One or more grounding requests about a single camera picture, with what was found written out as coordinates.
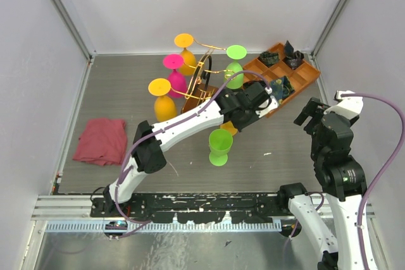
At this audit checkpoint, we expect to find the orange wine glass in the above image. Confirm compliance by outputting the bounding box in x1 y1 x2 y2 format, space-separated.
174 33 197 76
148 78 177 122
220 121 238 136

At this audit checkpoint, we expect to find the green wine glass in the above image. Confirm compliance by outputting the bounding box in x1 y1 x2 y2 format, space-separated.
208 129 233 166
224 45 247 89

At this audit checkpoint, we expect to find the pink plastic wine glass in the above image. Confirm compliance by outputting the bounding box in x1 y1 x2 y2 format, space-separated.
163 54 187 98

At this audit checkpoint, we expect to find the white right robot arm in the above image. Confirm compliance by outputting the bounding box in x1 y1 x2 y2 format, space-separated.
277 97 377 269

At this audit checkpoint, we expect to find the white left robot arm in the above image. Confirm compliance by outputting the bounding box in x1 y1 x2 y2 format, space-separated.
103 81 278 213

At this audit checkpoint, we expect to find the blue yellow patterned cloth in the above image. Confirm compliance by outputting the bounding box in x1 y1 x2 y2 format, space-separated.
270 76 295 104

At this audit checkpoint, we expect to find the dark blue folded cloth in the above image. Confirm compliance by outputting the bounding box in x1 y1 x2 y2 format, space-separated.
283 40 304 70

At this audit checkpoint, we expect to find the dark green patterned cloth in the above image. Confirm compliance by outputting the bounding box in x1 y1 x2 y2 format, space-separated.
258 51 280 67

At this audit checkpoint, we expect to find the orange wooden divided tray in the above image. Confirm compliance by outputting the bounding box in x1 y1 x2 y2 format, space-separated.
243 43 320 118

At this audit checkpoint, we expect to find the red folded cloth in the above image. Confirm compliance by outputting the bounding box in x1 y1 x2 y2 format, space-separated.
72 118 128 166

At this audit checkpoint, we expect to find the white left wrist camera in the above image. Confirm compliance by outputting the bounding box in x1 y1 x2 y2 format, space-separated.
255 87 279 118

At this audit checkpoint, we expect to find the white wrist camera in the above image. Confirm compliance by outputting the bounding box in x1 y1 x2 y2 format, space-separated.
323 90 364 120
255 87 279 118

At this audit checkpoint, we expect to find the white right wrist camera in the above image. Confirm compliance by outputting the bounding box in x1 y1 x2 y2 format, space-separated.
323 90 364 120

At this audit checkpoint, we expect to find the gold wire wine glass rack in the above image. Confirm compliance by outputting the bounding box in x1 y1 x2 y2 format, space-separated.
181 38 228 114

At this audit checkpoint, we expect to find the grey slotted cable duct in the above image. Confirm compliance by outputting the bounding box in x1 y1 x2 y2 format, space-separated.
44 220 282 234

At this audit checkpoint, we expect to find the black mounting rail base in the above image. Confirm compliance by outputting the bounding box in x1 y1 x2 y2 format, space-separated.
90 191 316 224

